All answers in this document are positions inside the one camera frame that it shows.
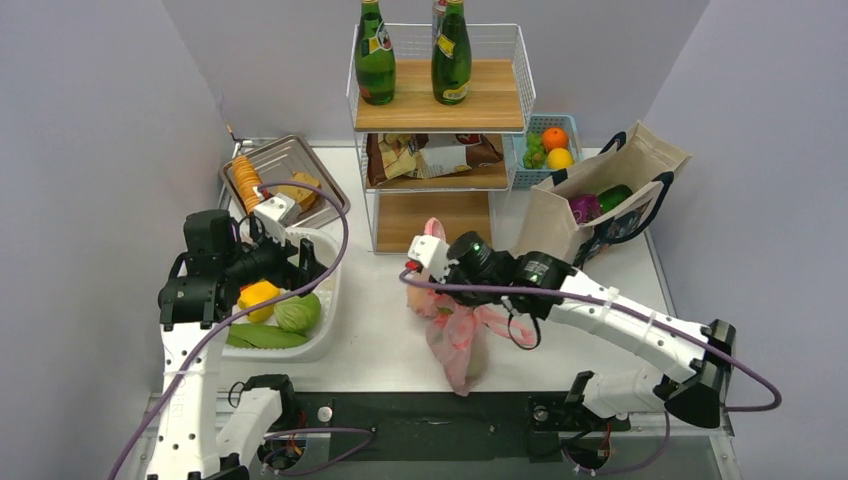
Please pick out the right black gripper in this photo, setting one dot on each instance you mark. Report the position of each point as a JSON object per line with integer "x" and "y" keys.
{"x": 473, "y": 302}

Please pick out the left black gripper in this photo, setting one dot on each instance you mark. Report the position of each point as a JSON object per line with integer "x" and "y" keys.
{"x": 286, "y": 271}

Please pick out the pink plastic grocery bag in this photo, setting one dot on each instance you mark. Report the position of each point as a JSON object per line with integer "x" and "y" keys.
{"x": 456, "y": 335}

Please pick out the beige canvas tote bag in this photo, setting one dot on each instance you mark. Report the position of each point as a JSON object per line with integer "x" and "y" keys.
{"x": 637, "y": 158}

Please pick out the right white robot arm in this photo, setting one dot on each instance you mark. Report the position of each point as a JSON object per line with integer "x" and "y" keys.
{"x": 688, "y": 369}

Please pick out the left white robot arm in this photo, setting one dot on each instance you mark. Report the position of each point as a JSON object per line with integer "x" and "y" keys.
{"x": 188, "y": 446}

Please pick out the yellow bell pepper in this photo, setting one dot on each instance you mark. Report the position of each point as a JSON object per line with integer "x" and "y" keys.
{"x": 255, "y": 294}

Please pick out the stack of round crackers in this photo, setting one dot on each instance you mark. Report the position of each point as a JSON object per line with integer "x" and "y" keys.
{"x": 247, "y": 181}

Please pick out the green leafy vegetable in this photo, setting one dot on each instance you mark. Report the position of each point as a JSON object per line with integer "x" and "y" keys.
{"x": 262, "y": 336}

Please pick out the green cabbage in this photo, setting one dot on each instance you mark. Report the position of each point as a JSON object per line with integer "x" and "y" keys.
{"x": 299, "y": 314}

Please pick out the slice of brown bread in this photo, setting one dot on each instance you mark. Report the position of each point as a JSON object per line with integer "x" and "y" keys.
{"x": 305, "y": 198}

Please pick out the metal tray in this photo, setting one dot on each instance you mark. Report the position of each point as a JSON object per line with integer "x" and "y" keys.
{"x": 278, "y": 160}

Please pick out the green grapes bunch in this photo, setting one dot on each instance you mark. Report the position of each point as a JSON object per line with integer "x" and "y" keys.
{"x": 535, "y": 156}

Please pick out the purple snack packet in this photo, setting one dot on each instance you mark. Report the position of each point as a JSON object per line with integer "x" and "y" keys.
{"x": 585, "y": 208}

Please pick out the white plastic basin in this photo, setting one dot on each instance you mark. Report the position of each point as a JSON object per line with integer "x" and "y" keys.
{"x": 320, "y": 337}

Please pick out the yellow lemon in basket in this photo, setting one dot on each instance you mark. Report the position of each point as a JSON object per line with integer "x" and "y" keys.
{"x": 559, "y": 158}

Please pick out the white brown snack bag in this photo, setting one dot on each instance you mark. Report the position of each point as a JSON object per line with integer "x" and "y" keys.
{"x": 418, "y": 156}

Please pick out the blue plastic basket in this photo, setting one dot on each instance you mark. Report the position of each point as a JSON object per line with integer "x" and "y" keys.
{"x": 538, "y": 123}

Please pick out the orange fruit in basket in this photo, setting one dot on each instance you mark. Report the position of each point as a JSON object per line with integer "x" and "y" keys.
{"x": 555, "y": 138}

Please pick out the green bottle in tote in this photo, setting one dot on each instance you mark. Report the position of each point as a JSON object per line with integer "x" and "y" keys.
{"x": 612, "y": 197}

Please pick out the right green glass bottle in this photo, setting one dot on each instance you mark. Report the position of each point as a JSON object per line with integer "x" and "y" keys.
{"x": 451, "y": 62}

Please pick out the green glass bottle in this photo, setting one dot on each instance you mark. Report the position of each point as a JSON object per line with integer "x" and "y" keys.
{"x": 374, "y": 58}
{"x": 451, "y": 62}

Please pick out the left green glass bottle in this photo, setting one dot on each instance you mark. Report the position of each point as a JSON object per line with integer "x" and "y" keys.
{"x": 374, "y": 58}

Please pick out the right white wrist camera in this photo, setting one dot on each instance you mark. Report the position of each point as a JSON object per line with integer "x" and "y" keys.
{"x": 431, "y": 253}

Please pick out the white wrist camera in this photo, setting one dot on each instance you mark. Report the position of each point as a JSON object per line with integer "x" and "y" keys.
{"x": 431, "y": 253}
{"x": 277, "y": 212}

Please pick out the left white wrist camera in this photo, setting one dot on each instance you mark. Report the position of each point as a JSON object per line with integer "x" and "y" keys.
{"x": 277, "y": 212}

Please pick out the white wire shelf rack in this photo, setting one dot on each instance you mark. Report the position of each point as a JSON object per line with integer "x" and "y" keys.
{"x": 499, "y": 105}

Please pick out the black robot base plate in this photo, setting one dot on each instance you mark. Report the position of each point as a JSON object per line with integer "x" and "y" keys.
{"x": 439, "y": 426}

